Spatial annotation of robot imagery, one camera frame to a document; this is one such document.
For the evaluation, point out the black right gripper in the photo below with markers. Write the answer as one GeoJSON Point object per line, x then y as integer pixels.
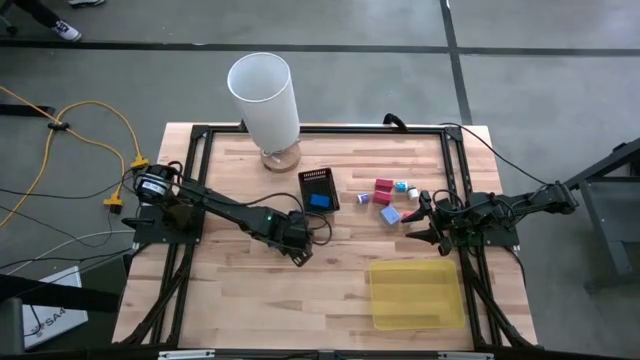
{"type": "Point", "coordinates": [445, 220]}

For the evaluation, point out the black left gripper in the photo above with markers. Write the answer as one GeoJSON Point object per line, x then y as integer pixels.
{"type": "Point", "coordinates": [292, 232]}

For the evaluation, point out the small white wall charger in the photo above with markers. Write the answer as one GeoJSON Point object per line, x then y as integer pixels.
{"type": "Point", "coordinates": [413, 193]}

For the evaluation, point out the light blue cube charger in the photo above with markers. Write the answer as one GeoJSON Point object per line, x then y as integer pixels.
{"type": "Point", "coordinates": [390, 215]}

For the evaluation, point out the small teal wall charger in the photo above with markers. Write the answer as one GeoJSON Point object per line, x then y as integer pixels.
{"type": "Point", "coordinates": [401, 187]}

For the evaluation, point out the red wall charger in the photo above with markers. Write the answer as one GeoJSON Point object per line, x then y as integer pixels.
{"type": "Point", "coordinates": [382, 198]}
{"type": "Point", "coordinates": [384, 185]}

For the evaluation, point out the small purple wall charger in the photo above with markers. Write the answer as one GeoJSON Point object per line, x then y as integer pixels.
{"type": "Point", "coordinates": [363, 198]}

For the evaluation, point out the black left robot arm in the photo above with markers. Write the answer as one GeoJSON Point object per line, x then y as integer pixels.
{"type": "Point", "coordinates": [225, 205]}

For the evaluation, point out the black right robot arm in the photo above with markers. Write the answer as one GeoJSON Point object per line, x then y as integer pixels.
{"type": "Point", "coordinates": [530, 200]}

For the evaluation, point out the yellow translucent plastic bin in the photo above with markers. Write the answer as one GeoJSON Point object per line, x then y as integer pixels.
{"type": "Point", "coordinates": [417, 295]}

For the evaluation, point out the black slotted plastic basket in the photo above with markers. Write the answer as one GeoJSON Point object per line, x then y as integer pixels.
{"type": "Point", "coordinates": [320, 182]}

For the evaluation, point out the round wooden lamp base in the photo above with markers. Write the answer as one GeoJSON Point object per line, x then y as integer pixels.
{"type": "Point", "coordinates": [282, 162]}

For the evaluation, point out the black metal stand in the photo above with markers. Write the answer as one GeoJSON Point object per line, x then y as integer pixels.
{"type": "Point", "coordinates": [610, 225]}

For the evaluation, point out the black metal beam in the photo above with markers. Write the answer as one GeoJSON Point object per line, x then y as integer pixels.
{"type": "Point", "coordinates": [60, 295]}

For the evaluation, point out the white printed box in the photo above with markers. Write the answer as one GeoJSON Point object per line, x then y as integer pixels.
{"type": "Point", "coordinates": [55, 310]}

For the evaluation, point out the black floor bar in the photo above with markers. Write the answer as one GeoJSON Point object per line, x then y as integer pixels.
{"type": "Point", "coordinates": [25, 110]}

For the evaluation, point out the person's shoe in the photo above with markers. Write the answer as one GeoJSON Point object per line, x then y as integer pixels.
{"type": "Point", "coordinates": [67, 31]}
{"type": "Point", "coordinates": [87, 2]}

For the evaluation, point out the person's leg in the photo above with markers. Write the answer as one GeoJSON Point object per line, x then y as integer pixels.
{"type": "Point", "coordinates": [35, 10]}

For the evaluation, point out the small pink wall charger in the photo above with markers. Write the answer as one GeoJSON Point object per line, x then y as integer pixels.
{"type": "Point", "coordinates": [406, 215]}

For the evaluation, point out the black aluminium table frame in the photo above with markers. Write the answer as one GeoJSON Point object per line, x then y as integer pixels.
{"type": "Point", "coordinates": [325, 129]}

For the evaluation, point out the silver frame bracket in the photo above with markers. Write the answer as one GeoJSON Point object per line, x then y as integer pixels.
{"type": "Point", "coordinates": [187, 354]}
{"type": "Point", "coordinates": [465, 356]}

